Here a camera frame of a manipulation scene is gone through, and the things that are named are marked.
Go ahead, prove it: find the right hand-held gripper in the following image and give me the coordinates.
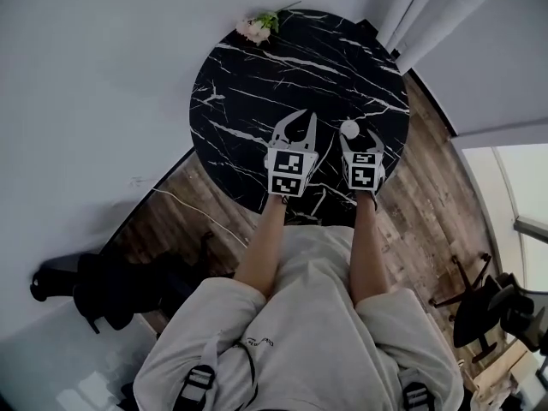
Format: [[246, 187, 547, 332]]
[[339, 128, 387, 193]]

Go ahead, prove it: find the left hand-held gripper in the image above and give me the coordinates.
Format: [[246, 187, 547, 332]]
[[264, 108, 320, 197]]

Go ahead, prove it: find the person's left forearm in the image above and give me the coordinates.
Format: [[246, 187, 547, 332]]
[[233, 193, 289, 301]]

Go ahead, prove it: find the person's right forearm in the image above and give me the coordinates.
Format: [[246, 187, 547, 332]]
[[348, 188, 392, 307]]

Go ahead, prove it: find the round black marble table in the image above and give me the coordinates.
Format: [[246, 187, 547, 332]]
[[189, 9, 411, 218]]

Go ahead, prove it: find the pink artificial flower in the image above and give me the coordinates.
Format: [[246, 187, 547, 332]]
[[235, 0, 303, 46]]

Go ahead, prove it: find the white curtain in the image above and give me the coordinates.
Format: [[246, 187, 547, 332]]
[[376, 0, 517, 77]]

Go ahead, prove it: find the window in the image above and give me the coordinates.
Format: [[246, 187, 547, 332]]
[[461, 143, 548, 303]]

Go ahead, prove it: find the person's light shirt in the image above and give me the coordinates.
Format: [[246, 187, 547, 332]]
[[132, 224, 466, 411]]

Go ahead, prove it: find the black mesh office chair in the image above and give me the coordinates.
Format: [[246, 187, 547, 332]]
[[29, 254, 86, 303], [430, 253, 548, 364], [72, 250, 215, 336]]

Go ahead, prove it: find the light wooden desk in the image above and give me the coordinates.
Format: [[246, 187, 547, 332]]
[[460, 340, 548, 411]]

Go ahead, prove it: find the white cable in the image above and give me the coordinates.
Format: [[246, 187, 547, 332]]
[[149, 186, 250, 248]]

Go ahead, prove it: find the grey strap with black buckle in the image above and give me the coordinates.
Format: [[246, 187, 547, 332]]
[[173, 330, 223, 411], [396, 366, 438, 411]]

